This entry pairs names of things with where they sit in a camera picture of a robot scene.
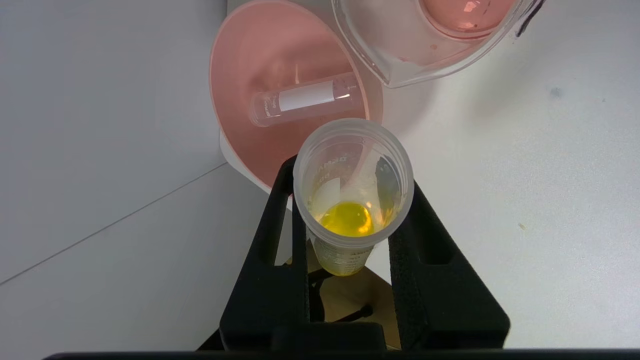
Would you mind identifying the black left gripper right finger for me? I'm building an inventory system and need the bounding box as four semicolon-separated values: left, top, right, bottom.
387;181;511;350

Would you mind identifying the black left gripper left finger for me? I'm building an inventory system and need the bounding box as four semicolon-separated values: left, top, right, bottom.
220;155;311;351

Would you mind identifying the yellow pigment test tube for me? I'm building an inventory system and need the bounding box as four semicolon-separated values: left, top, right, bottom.
292;118;415;277

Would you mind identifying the red pigment test tube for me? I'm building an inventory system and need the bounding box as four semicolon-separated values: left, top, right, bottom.
249;71;362;128

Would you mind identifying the clear glass beaker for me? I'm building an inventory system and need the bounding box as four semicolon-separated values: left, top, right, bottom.
331;0;543;89

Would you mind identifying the pink plastic bowl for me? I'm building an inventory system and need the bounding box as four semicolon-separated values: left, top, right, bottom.
209;0;385;196

